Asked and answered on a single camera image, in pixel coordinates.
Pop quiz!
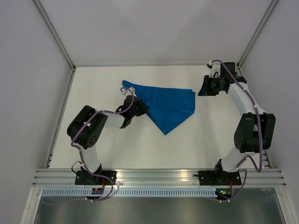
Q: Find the blue cloth napkin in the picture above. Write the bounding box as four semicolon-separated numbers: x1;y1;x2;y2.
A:
122;80;195;135

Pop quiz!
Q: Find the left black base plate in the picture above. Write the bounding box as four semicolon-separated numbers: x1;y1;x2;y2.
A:
75;169;117;186

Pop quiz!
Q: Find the right aluminium frame post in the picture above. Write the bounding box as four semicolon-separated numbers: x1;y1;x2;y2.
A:
236;0;280;69

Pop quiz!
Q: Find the aluminium front rail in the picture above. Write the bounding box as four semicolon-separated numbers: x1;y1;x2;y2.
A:
31;168;286;188

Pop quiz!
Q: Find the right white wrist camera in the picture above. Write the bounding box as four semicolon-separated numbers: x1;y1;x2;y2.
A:
207;60;221;78

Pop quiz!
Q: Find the aluminium frame post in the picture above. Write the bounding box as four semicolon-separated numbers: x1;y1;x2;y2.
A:
32;0;76;71
236;0;280;69

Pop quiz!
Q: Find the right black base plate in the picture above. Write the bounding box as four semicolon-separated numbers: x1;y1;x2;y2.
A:
193;170;242;186

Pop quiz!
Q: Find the white slotted cable duct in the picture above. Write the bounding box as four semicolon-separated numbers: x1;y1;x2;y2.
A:
42;187;217;197

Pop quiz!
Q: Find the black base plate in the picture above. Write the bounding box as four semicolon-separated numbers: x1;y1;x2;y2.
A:
75;169;117;186
193;170;242;186

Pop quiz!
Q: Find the left aluminium frame post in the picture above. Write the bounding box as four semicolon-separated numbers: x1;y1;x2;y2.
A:
32;0;76;71

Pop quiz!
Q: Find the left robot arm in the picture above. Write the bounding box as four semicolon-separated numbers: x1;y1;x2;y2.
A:
67;95;149;185

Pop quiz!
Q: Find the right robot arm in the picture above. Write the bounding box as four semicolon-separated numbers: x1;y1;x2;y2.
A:
198;59;276;184

